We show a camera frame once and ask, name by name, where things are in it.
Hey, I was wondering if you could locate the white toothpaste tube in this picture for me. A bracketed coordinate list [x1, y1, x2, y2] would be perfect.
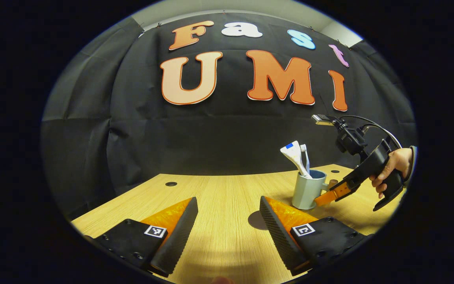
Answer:
[280, 141, 313, 179]

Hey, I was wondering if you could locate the black cable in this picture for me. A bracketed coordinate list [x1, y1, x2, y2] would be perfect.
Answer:
[339, 115, 403, 149]

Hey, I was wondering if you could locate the round dark brown coaster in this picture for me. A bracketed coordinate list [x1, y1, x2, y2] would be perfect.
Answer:
[248, 210, 269, 231]

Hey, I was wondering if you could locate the black backdrop cloth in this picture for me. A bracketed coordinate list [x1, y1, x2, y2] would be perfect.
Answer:
[41, 12, 417, 221]

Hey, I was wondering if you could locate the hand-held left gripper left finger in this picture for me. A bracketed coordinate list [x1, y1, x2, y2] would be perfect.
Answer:
[93, 197, 199, 278]

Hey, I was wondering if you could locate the pale green cup wooden handle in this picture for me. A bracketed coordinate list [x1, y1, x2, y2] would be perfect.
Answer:
[292, 170, 339, 210]

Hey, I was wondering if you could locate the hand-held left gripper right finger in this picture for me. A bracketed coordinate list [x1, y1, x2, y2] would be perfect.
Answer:
[259, 196, 365, 277]

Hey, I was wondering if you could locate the white toothbrush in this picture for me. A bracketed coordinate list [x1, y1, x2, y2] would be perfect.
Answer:
[300, 144, 311, 175]

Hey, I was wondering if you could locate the wooden desktop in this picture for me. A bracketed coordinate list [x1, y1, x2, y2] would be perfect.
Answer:
[71, 164, 407, 284]

